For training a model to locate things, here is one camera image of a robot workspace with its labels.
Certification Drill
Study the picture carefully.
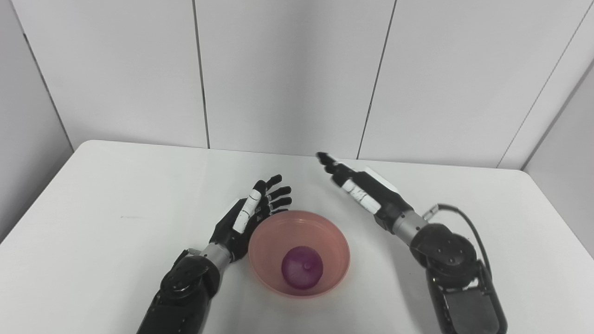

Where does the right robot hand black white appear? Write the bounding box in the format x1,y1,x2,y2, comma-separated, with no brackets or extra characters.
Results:
316,151,414,231

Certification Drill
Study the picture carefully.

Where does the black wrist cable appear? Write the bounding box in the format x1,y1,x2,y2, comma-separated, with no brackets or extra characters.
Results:
173,249,202,270
422,203,493,281

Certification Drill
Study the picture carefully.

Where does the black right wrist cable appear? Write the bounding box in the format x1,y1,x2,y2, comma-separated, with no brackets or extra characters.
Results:
422,203,493,281

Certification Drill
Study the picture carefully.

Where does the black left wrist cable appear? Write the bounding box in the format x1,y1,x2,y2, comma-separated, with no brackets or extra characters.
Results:
173,249,202,270

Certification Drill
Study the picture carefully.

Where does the pink round plate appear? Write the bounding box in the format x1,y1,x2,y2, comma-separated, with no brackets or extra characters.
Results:
247,210,351,298

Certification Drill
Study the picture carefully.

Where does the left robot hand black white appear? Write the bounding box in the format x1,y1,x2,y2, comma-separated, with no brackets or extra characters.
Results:
208,174,293,263

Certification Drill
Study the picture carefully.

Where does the purple red onion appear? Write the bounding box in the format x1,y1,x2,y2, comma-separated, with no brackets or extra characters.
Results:
281,245,324,290

